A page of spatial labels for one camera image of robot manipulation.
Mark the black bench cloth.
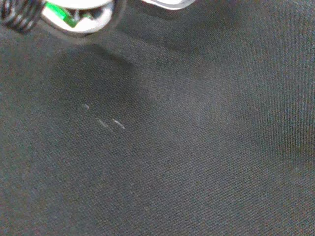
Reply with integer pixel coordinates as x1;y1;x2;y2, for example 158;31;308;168
0;0;315;236

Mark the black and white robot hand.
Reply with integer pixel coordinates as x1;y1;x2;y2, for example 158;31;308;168
0;0;126;45

